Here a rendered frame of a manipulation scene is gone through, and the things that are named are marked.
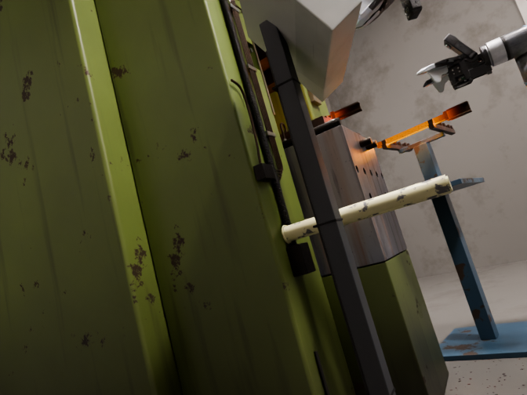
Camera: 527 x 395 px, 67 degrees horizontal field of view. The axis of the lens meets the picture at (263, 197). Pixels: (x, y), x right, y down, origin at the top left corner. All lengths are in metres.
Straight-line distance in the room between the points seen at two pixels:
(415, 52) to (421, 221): 1.71
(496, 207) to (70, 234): 3.53
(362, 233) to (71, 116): 1.02
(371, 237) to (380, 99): 3.44
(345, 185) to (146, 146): 0.65
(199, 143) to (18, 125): 0.78
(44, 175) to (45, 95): 0.28
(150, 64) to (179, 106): 0.19
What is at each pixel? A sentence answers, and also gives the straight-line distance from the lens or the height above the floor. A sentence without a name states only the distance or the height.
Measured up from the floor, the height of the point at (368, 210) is 0.61.
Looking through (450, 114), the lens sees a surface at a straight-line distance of 1.79.
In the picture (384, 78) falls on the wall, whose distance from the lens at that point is 4.62.
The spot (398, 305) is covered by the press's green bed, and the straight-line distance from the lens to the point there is 1.28.
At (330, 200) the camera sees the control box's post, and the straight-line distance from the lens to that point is 0.83.
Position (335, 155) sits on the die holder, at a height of 0.83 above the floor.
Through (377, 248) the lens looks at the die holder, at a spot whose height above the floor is 0.51.
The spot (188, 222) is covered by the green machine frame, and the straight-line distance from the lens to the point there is 1.22.
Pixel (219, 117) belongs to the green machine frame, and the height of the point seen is 0.99.
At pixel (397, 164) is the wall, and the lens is 4.47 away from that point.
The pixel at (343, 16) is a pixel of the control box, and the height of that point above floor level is 0.94.
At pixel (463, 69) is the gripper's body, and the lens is 1.41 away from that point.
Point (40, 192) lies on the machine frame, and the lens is 1.60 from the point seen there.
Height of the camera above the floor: 0.55
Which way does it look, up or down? 9 degrees up
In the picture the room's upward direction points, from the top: 16 degrees counter-clockwise
